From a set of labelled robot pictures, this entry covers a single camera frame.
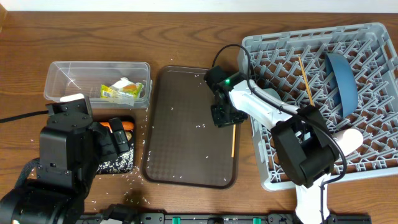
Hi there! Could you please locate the brown noodle cake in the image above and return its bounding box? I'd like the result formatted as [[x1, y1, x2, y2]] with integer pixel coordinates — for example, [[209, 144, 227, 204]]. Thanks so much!
[[125, 131, 132, 141]]

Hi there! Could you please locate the orange carrot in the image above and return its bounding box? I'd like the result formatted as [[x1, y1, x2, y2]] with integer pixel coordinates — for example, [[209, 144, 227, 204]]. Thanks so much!
[[100, 121, 134, 131]]

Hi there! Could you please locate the yellow foil snack wrapper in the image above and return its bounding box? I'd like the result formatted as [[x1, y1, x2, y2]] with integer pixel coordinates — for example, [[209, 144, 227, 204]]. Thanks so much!
[[100, 83, 144, 100]]

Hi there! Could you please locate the dark blue plate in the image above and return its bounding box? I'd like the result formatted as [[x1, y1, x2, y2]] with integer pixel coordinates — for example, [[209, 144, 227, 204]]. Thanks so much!
[[325, 53, 359, 118]]

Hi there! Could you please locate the light blue rice bowl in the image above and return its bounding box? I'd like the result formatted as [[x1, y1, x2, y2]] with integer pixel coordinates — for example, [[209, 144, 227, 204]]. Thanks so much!
[[264, 88, 281, 101]]

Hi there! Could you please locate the white tissue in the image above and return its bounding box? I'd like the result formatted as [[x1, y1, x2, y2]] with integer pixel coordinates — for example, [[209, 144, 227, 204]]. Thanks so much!
[[110, 77, 136, 90]]

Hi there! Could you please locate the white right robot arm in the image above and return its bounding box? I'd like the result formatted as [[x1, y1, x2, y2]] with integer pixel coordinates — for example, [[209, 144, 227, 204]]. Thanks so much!
[[203, 66, 343, 223]]

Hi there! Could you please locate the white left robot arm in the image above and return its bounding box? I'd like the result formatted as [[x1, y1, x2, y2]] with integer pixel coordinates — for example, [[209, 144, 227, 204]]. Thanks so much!
[[1, 98, 130, 223]]

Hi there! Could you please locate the grey dishwasher rack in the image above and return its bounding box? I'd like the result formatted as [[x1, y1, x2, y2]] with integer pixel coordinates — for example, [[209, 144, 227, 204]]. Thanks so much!
[[237, 22, 398, 192]]

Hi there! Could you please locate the spilled white rice pile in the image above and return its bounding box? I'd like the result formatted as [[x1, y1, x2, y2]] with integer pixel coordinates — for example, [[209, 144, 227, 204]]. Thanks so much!
[[96, 146, 135, 175]]

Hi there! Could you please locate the dark brown serving tray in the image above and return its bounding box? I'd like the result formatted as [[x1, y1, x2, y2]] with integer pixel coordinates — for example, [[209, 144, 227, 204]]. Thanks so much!
[[141, 66, 239, 189]]

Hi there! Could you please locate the clear plastic bin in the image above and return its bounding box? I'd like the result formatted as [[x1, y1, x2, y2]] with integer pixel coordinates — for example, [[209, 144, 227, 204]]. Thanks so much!
[[44, 61, 152, 110]]

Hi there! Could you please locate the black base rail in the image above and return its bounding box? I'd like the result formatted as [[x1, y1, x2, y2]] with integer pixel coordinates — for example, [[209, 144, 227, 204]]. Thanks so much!
[[77, 203, 373, 224]]

